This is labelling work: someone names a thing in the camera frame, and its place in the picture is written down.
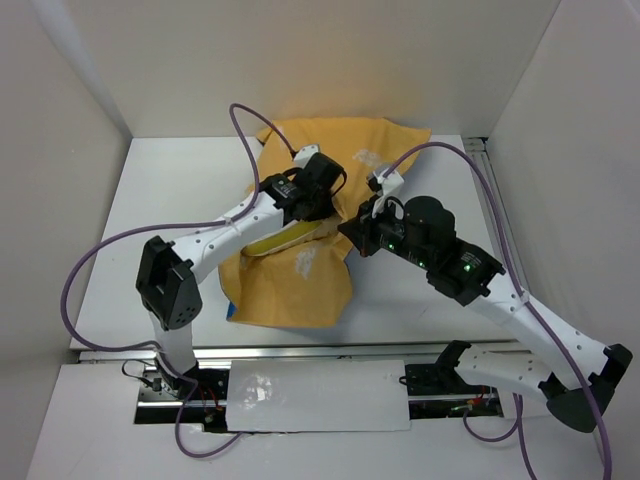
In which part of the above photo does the aluminium side rail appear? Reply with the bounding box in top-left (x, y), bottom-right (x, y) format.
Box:
top-left (462, 137), bottom-right (506, 222)

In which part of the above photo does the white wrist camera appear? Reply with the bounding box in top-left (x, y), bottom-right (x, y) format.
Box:
top-left (367, 164), bottom-right (404, 218)
top-left (293, 144), bottom-right (320, 168)

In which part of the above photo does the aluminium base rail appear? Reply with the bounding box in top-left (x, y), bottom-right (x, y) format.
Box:
top-left (79, 343), bottom-right (503, 433)

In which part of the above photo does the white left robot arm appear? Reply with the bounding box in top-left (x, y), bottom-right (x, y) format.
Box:
top-left (136, 152), bottom-right (347, 399)

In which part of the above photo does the white pillow yellow trim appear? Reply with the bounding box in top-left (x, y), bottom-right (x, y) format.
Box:
top-left (241, 215), bottom-right (341, 257)

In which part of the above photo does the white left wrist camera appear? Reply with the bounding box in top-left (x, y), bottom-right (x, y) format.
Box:
top-left (293, 144), bottom-right (320, 168)

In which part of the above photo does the white cover plate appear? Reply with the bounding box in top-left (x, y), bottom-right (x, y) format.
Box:
top-left (225, 360), bottom-right (411, 433)

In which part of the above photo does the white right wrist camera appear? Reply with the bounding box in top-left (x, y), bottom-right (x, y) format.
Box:
top-left (367, 164), bottom-right (404, 218)

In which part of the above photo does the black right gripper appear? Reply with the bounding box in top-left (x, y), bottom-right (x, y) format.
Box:
top-left (336, 193), bottom-right (433, 270)

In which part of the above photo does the orange and blue pillowcase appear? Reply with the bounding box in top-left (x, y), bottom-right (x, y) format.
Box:
top-left (218, 117), bottom-right (431, 328)

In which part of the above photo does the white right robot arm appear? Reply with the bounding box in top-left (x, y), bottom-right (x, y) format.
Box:
top-left (338, 196), bottom-right (633, 433)

